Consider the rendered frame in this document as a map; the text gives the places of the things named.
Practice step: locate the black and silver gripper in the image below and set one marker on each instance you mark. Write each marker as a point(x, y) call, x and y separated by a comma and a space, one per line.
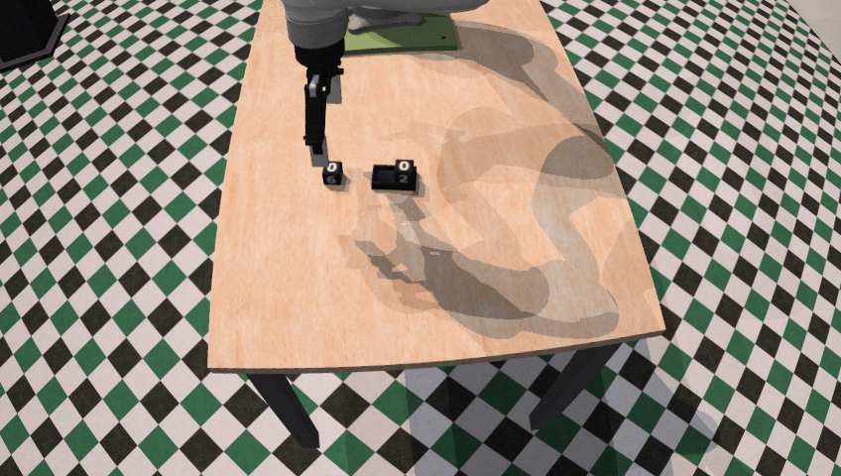
point(320, 75)

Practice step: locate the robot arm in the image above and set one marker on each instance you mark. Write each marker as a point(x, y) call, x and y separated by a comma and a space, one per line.
point(315, 24)

